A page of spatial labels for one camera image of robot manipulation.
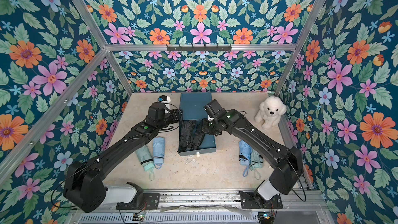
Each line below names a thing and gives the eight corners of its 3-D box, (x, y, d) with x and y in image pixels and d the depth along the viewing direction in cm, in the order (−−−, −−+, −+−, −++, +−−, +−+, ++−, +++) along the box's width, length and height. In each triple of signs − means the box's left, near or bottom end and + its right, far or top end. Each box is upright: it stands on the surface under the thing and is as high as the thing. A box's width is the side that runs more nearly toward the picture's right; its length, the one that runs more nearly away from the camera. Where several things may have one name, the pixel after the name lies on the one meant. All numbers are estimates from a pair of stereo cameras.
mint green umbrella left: (149, 182, 81) (146, 180, 79) (137, 153, 92) (135, 151, 89) (160, 175, 84) (159, 173, 81) (148, 147, 94) (146, 145, 91)
